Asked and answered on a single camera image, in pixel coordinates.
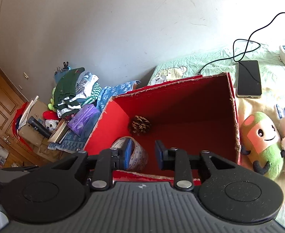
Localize black cylinder flask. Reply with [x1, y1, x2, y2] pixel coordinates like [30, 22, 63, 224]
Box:
[27, 116, 53, 139]

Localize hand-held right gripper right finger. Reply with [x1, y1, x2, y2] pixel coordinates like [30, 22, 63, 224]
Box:
[155, 140, 240, 191]

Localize green smiling plush toy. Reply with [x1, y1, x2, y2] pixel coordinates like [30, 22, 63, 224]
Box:
[239, 112, 285, 180]

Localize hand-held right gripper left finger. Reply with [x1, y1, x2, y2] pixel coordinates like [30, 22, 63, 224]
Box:
[45, 139, 135, 191]

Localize black smartphone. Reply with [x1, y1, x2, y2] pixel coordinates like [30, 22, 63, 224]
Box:
[236, 60, 262, 98]

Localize dark striped shirt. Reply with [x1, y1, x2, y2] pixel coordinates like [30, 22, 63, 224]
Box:
[56, 98, 82, 120]

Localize brown pine cone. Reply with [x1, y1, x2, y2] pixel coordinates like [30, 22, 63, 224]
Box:
[128, 116, 152, 136]

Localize brown cardboard box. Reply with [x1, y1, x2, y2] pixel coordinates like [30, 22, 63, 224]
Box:
[17, 99, 53, 147]

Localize purple plastic packet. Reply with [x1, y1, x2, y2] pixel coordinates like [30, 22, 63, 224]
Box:
[67, 104, 101, 136]

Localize green printed bedsheet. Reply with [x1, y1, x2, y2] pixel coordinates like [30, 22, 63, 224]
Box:
[147, 37, 285, 102]

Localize cream fluffy blanket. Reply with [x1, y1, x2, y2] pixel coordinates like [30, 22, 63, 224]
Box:
[236, 85, 285, 229]

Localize large red cardboard box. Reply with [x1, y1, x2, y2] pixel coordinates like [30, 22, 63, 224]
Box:
[83, 71, 242, 182]

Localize green white striped garment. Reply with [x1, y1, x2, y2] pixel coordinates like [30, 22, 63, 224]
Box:
[84, 83, 101, 105]

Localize red cloth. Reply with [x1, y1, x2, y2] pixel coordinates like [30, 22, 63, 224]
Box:
[11, 102, 34, 151]

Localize stack of books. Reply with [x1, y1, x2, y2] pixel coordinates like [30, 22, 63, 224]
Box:
[47, 120, 71, 143]

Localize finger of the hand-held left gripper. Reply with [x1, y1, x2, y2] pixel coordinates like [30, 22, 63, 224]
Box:
[2, 165, 40, 175]

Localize blue plaid cloth piece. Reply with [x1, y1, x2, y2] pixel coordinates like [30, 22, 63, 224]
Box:
[274, 104, 285, 120]

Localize red plush hat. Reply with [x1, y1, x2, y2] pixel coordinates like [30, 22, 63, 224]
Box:
[43, 111, 60, 121]

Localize lime green plush toy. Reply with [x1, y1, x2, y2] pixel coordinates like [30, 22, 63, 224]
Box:
[48, 87, 57, 110]

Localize black charging cable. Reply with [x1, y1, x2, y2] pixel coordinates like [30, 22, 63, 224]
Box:
[198, 12, 285, 76]

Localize white paper sheets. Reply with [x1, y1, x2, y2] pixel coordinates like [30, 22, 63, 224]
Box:
[19, 96, 39, 130]

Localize small white plush toy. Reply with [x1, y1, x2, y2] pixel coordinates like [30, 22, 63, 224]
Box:
[45, 119, 60, 131]

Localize dark green garment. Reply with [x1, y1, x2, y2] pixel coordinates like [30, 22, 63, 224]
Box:
[54, 67, 85, 110]

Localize white blue patterned garment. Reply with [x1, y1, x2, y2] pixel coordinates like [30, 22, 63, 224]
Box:
[76, 71, 99, 97]

